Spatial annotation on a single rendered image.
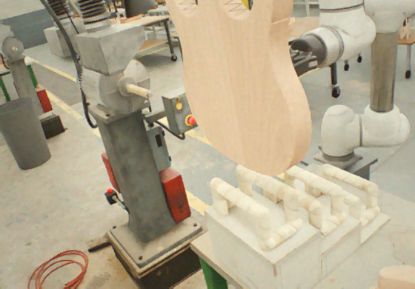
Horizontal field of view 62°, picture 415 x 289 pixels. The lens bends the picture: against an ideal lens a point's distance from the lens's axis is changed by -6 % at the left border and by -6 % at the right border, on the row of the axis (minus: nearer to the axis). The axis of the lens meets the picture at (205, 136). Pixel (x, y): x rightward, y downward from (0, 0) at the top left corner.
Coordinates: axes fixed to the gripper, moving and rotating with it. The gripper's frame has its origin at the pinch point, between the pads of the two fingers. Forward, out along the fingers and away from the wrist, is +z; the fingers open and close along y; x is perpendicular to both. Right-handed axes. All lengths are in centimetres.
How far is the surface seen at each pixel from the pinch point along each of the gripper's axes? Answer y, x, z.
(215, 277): 18, -66, 9
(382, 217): -11, -52, -34
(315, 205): -8.5, -33.0, -8.6
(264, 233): -9.0, -30.0, 7.8
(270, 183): -2.4, -24.8, -0.7
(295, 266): -13.0, -40.7, 3.5
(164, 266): 97, -127, 3
